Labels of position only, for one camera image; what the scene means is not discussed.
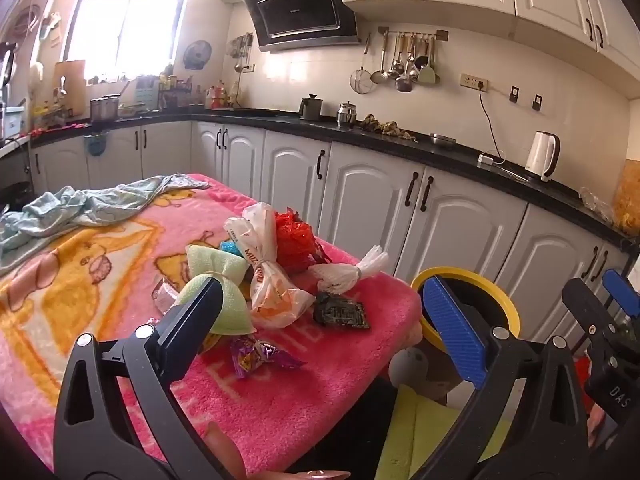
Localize yellow-rimmed trash bin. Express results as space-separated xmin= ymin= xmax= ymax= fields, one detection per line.
xmin=410 ymin=266 xmax=522 ymax=406

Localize person's left hand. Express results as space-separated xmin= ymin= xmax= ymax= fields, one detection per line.
xmin=207 ymin=420 xmax=351 ymax=480

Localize white orange plastic bag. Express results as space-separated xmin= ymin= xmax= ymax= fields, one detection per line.
xmin=223 ymin=202 xmax=316 ymax=330

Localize brown dried food pile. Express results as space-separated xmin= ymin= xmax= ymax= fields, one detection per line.
xmin=361 ymin=114 xmax=418 ymax=142

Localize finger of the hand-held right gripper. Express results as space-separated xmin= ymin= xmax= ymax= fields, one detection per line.
xmin=602 ymin=269 xmax=640 ymax=317
xmin=562 ymin=277 xmax=621 ymax=361

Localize countertop storage rack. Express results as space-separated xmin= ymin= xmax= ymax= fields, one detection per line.
xmin=134 ymin=74 xmax=193 ymax=112

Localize black wrapper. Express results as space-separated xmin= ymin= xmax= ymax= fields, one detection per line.
xmin=313 ymin=291 xmax=372 ymax=331

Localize light blue cloth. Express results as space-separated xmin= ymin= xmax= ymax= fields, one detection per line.
xmin=0 ymin=174 xmax=213 ymax=271

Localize red shopping bag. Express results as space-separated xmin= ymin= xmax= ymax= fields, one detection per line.
xmin=574 ymin=355 xmax=591 ymax=401

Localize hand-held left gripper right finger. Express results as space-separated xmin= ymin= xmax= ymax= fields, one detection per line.
xmin=422 ymin=275 xmax=591 ymax=480

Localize black countertop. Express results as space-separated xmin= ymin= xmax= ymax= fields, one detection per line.
xmin=30 ymin=107 xmax=640 ymax=256

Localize black power cable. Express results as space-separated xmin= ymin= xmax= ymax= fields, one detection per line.
xmin=477 ymin=87 xmax=506 ymax=163

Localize purple snack wrapper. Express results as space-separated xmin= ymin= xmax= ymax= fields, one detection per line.
xmin=230 ymin=335 xmax=307 ymax=381

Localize hanging kitchen tools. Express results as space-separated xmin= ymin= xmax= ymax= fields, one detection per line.
xmin=226 ymin=32 xmax=255 ymax=75

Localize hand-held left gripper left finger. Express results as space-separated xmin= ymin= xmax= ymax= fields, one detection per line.
xmin=52 ymin=276 xmax=236 ymax=480

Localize person's right hand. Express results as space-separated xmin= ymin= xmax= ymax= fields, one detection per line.
xmin=587 ymin=402 xmax=608 ymax=448

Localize grey kettle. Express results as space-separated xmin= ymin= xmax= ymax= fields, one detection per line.
xmin=299 ymin=94 xmax=323 ymax=122

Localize wooden cutting board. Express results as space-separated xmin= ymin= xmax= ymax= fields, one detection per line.
xmin=52 ymin=60 xmax=87 ymax=116

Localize clear plastic bag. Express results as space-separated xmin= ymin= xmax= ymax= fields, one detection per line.
xmin=579 ymin=186 xmax=618 ymax=226

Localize white lower cabinets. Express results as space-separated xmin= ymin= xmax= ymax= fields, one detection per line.
xmin=30 ymin=120 xmax=636 ymax=346

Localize grey ball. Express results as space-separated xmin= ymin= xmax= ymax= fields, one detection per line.
xmin=389 ymin=347 xmax=430 ymax=388

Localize white electric kettle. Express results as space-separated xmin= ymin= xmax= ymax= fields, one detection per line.
xmin=525 ymin=131 xmax=561 ymax=183

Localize row of hanging utensils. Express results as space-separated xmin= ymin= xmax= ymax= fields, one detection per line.
xmin=349 ymin=26 xmax=449 ymax=95

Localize steel cooking pot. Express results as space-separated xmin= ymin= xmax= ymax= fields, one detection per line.
xmin=90 ymin=95 xmax=121 ymax=123

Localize red plastic bag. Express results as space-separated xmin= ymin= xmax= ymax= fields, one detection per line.
xmin=272 ymin=207 xmax=333 ymax=273

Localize group of condiment bottles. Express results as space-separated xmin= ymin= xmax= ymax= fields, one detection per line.
xmin=204 ymin=80 xmax=242 ymax=111

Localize small wall fan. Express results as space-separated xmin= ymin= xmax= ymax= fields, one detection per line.
xmin=182 ymin=40 xmax=213 ymax=70

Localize pink wrapper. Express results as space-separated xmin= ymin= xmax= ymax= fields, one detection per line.
xmin=151 ymin=276 xmax=181 ymax=317

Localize person's yellow-green clothing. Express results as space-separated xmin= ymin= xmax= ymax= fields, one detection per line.
xmin=387 ymin=385 xmax=501 ymax=480

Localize black range hood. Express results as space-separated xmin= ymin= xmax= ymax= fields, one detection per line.
xmin=239 ymin=0 xmax=362 ymax=53

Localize window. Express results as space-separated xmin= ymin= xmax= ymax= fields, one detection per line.
xmin=62 ymin=0 xmax=196 ymax=81

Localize pink printed blanket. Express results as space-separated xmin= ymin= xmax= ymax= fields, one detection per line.
xmin=0 ymin=172 xmax=423 ymax=476

